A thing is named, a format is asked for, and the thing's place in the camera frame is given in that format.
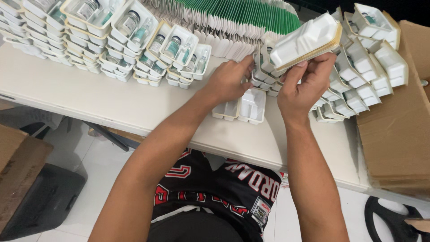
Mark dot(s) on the black jersey shirt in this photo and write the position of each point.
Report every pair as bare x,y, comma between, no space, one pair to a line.
231,188

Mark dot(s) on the black round fan base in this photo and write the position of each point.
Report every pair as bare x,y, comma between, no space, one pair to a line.
379,218

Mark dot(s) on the row of green white cartons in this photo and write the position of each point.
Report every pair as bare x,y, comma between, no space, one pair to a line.
235,23

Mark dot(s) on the black plastic bin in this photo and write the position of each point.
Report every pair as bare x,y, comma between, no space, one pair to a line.
47,198

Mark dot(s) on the small cardboard flap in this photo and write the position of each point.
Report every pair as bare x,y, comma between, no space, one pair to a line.
419,224

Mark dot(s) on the stacks of vial-filled trays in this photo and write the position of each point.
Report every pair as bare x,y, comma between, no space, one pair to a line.
100,33

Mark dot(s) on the small empty white tray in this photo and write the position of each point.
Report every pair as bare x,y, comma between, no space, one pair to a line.
226,109

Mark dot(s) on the pile of empty white trays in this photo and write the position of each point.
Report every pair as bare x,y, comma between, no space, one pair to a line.
359,74

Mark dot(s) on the bundle of nested trays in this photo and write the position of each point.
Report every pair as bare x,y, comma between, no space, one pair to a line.
304,40

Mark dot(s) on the person's right hand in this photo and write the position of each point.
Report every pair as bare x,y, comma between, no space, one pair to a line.
299,97

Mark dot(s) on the large empty white tray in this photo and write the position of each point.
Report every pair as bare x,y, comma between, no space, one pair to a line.
252,106

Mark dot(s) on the black shorts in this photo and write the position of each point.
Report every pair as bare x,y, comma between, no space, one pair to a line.
195,228

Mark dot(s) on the dark metal table leg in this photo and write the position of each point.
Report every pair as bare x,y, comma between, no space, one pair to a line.
105,136

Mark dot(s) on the stack of flat cardboard sheets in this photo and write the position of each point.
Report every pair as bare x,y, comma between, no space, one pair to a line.
396,134

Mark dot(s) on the person's left hand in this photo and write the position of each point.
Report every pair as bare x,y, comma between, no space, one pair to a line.
223,82

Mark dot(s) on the brown cardboard box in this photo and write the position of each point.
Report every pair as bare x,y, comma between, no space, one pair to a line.
18,168

